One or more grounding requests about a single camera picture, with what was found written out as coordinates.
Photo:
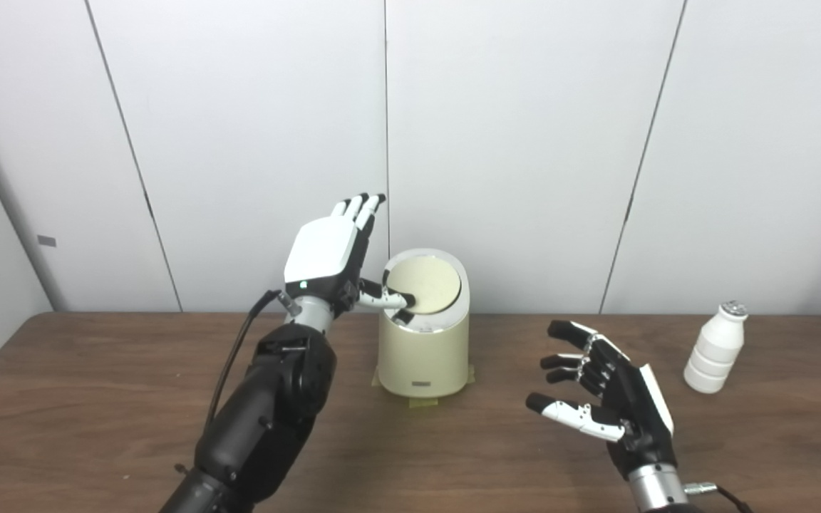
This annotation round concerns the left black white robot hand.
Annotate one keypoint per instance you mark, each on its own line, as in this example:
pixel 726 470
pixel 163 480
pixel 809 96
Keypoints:
pixel 321 249

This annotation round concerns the small white plastic bottle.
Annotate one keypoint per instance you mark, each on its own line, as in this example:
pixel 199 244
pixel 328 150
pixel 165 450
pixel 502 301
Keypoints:
pixel 713 353

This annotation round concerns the cream-colored round bin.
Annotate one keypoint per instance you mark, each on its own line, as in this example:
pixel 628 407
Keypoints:
pixel 425 356

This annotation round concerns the cream round bin lid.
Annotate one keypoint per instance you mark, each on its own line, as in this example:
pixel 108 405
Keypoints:
pixel 433 281

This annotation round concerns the small grey wall tag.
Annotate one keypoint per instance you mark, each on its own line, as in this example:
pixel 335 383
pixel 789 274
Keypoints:
pixel 46 241

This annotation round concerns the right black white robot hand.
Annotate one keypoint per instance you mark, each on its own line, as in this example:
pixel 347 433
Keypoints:
pixel 631 406

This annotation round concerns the yellow masking tape piece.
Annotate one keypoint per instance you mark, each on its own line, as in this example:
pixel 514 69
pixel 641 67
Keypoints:
pixel 423 402

